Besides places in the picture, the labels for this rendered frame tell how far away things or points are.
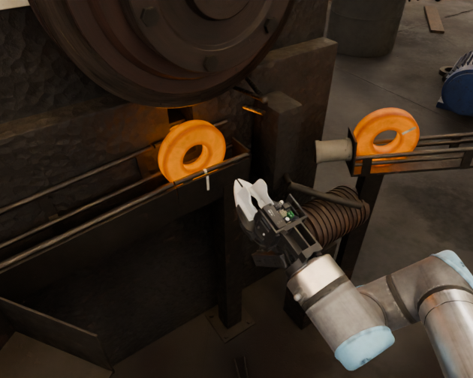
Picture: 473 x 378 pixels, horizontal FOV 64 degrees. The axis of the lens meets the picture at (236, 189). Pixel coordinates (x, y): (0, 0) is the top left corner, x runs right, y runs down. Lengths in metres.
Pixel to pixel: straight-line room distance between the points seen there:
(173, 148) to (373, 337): 0.50
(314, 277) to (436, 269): 0.21
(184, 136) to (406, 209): 1.36
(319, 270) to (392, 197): 1.40
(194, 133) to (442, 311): 0.54
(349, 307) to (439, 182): 1.62
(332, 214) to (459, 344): 0.52
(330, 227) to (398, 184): 1.08
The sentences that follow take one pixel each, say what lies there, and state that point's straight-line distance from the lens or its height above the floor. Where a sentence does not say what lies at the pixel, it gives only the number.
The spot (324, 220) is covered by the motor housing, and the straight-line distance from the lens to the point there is 1.02.
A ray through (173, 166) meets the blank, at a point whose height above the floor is 0.74.
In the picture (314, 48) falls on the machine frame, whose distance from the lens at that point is 1.06.
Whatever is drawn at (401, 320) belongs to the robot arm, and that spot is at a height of 0.64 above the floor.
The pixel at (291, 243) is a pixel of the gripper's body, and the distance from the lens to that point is 0.64.
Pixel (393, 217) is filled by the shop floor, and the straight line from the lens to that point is 1.89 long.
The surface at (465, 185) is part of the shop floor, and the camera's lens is 2.23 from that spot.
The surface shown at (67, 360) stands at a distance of 0.74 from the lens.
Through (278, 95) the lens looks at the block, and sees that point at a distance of 0.96.
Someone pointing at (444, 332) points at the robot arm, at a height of 0.73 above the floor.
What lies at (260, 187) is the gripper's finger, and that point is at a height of 0.77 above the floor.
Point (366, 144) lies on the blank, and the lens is 1.01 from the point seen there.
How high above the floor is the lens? 1.23
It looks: 41 degrees down
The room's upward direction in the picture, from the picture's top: straight up
